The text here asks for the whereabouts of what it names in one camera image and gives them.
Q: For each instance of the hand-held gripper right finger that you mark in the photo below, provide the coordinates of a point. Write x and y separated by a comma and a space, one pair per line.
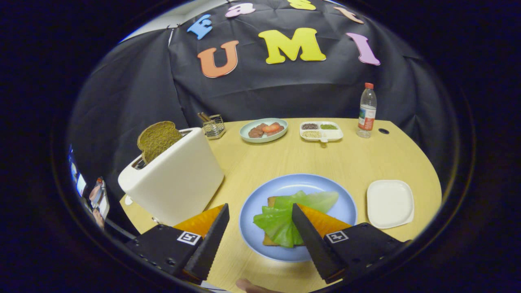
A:
313, 248

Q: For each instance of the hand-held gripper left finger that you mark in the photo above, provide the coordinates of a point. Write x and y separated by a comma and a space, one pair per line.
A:
211, 244

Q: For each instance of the green lettuce leaf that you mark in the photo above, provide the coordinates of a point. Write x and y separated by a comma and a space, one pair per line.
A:
276, 221

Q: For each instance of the brown bread slice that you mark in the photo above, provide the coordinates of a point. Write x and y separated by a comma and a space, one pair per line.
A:
156, 140

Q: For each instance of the square tan toast slice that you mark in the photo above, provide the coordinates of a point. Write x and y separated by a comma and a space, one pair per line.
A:
270, 241

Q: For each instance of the blue round plate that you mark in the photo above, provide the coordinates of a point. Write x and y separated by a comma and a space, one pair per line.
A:
285, 185

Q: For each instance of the white toaster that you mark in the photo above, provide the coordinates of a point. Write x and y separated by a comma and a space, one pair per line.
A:
179, 179

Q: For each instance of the white square plate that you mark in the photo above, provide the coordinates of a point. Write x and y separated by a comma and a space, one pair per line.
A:
390, 203

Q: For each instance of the pile of beige beans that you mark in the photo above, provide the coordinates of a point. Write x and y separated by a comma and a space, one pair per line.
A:
311, 134

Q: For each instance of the white divided dish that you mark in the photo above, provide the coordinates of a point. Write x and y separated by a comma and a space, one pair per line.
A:
333, 135

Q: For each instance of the pale green round plate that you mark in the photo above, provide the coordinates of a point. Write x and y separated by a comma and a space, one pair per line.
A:
260, 140

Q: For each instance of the brown meat slice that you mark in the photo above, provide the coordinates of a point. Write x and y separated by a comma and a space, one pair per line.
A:
255, 132
278, 132

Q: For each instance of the pile of dark beans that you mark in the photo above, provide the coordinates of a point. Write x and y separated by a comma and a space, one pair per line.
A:
310, 126

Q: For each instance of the pile of green beans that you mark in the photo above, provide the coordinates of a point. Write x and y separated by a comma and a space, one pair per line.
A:
328, 126

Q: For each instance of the white and red background object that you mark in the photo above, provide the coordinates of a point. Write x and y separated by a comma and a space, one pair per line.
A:
97, 194

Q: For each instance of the red tomato slice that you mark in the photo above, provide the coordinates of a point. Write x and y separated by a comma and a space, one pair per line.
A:
270, 127

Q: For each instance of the clear plastic water bottle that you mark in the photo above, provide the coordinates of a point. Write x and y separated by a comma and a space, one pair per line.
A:
367, 116

